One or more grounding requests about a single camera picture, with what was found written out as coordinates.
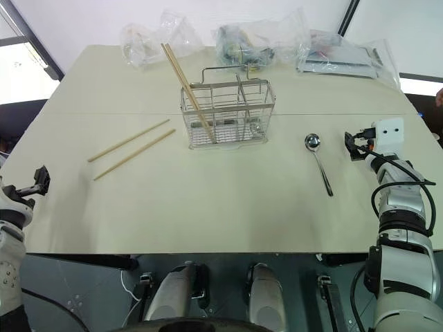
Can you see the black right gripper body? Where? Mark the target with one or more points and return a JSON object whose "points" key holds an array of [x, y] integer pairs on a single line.
{"points": [[366, 134]]}

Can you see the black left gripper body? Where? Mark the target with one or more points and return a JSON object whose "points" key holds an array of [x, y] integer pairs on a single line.
{"points": [[22, 193]]}

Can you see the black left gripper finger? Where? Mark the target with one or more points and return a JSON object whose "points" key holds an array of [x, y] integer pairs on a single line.
{"points": [[45, 186], [40, 174]]}

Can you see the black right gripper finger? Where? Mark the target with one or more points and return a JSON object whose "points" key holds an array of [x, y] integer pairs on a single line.
{"points": [[357, 155], [349, 137]]}

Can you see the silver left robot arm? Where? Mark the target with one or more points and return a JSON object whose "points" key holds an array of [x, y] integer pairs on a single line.
{"points": [[8, 269]]}

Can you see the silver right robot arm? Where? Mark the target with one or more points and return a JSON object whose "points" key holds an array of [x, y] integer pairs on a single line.
{"points": [[401, 207]]}

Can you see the bystander bare hand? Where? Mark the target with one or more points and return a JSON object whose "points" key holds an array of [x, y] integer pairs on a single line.
{"points": [[440, 98]]}

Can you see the silver metal spoon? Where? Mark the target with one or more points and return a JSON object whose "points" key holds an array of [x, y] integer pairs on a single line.
{"points": [[320, 166]]}

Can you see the clear bag with grey tray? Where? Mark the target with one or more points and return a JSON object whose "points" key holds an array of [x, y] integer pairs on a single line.
{"points": [[339, 58]]}

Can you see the wooden chopstick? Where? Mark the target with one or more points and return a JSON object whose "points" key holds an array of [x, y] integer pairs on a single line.
{"points": [[135, 154], [174, 64], [128, 141], [180, 65]]}

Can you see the clear bag with colourful items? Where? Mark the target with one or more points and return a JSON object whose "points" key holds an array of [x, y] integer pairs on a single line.
{"points": [[242, 45]]}

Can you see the grey rounded robot leg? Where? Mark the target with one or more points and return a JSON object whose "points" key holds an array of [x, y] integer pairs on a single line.
{"points": [[266, 297], [169, 294]]}

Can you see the clear plastic bag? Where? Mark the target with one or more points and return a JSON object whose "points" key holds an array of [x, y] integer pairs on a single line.
{"points": [[138, 41]]}

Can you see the dark rounded robot torso edge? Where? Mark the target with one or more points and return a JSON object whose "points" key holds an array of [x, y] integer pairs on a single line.
{"points": [[207, 325]]}

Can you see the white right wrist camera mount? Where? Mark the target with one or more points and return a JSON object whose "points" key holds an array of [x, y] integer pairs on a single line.
{"points": [[389, 130]]}

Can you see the black table frame bar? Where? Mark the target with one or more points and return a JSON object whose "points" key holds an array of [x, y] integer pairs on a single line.
{"points": [[117, 263], [342, 259]]}

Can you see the dark window frame bar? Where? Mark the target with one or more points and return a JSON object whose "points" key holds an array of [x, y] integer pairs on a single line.
{"points": [[347, 17], [31, 38]]}

